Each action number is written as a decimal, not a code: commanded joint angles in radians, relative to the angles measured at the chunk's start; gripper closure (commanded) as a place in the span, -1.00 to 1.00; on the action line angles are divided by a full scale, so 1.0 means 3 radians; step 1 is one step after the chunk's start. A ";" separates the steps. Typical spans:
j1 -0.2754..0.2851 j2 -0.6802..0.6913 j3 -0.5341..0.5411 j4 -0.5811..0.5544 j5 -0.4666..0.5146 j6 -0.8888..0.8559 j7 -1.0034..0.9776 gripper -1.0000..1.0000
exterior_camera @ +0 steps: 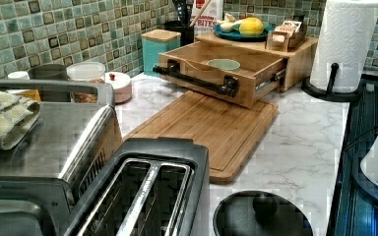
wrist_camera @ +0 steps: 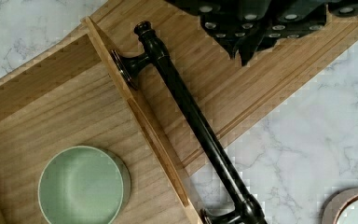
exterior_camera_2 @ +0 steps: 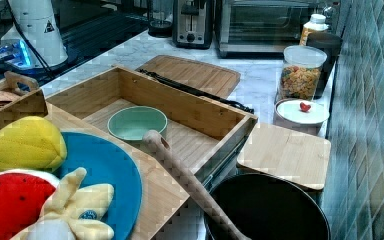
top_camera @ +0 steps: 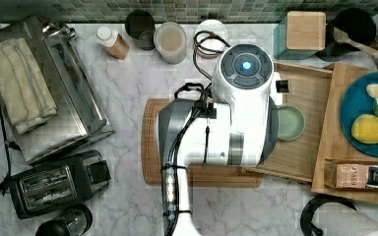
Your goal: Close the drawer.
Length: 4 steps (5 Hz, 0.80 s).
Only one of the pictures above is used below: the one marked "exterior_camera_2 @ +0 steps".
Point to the bamboo drawer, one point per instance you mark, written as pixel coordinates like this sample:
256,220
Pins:
204,133

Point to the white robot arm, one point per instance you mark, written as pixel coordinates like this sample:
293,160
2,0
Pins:
35,35

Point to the wooden spoon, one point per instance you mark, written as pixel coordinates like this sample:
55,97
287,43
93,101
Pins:
162,152

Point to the bamboo cutting board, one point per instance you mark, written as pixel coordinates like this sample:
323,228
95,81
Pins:
210,78

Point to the green ceramic bowl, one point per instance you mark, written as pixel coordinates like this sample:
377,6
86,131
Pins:
130,124

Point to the teal canister with wooden lid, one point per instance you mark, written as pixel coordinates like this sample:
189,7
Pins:
297,157

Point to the blue plate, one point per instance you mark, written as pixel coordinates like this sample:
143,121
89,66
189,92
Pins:
69,186

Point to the black two-slot toaster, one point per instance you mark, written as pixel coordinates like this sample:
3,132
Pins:
192,23

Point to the stainless toaster oven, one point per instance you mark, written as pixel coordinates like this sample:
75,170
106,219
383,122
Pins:
262,26

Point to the black pot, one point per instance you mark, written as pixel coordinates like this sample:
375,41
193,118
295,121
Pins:
264,207

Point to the black coffee grinder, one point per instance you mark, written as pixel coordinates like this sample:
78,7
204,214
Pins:
160,18

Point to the white lidded jar red knob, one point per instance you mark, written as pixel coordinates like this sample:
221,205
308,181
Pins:
300,115

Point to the clear jar with cereal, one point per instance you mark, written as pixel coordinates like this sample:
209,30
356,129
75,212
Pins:
301,72

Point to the plush peeled banana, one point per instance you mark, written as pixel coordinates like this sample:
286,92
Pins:
73,212

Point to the white capped orange bottle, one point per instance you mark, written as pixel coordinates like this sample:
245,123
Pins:
317,23

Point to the yellow plush lemon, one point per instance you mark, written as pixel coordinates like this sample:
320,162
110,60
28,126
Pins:
32,143

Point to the red plush watermelon slice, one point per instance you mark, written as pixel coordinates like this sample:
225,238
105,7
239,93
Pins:
22,194

